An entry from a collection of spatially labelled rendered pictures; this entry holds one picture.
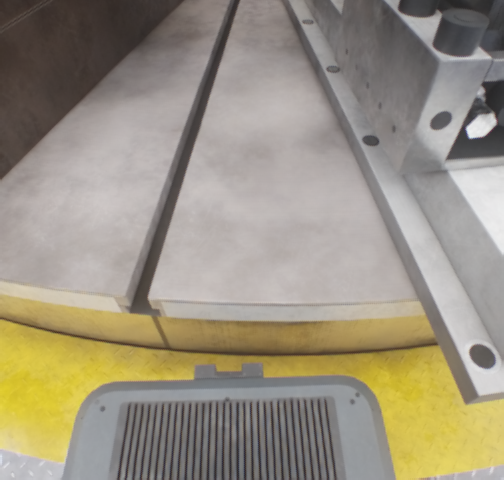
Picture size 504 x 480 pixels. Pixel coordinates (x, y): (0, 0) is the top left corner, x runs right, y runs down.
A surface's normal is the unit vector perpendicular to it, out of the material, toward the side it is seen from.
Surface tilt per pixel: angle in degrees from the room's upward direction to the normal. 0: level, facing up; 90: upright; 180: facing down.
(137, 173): 0
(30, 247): 0
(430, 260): 0
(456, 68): 90
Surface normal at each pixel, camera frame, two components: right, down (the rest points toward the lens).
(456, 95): 0.12, 0.77
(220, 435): -0.01, -0.64
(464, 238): -0.94, -0.11
